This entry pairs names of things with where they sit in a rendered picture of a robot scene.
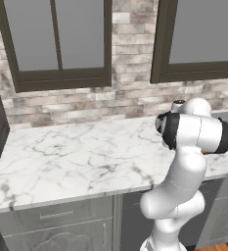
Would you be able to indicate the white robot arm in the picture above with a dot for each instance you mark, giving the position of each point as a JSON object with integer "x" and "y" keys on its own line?
{"x": 187, "y": 176}

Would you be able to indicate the dark brown framed window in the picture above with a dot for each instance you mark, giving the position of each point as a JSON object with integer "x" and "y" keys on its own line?
{"x": 63, "y": 75}
{"x": 161, "y": 49}

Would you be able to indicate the grey drawer front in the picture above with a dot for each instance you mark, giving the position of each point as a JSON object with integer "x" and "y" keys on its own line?
{"x": 86, "y": 212}

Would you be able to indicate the grey cupboard door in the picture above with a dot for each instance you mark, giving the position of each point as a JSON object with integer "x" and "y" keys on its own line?
{"x": 69, "y": 237}

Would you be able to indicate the grey cupboard run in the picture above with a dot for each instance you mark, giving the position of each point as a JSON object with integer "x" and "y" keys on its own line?
{"x": 224, "y": 215}

